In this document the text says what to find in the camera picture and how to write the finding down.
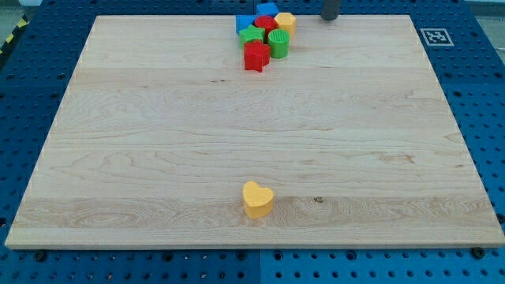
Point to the light wooden board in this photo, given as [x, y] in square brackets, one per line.
[161, 126]

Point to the red star block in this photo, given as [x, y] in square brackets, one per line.
[256, 55]

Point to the blue cube block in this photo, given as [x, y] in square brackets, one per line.
[243, 21]

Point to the white fiducial marker tag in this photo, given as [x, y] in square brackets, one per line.
[436, 37]

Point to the blue block behind cluster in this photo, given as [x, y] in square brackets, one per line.
[267, 9]

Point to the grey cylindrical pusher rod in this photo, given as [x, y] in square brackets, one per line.
[330, 9]

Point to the green star block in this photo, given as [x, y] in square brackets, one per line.
[251, 34]

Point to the red cylinder block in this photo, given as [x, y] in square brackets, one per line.
[268, 23]

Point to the green cylinder block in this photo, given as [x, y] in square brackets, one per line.
[278, 41]

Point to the yellow heart block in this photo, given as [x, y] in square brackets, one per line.
[258, 201]

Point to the yellow hexagon block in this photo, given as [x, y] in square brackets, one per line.
[287, 22]

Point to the yellow black hazard tape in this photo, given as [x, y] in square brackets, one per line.
[13, 38]

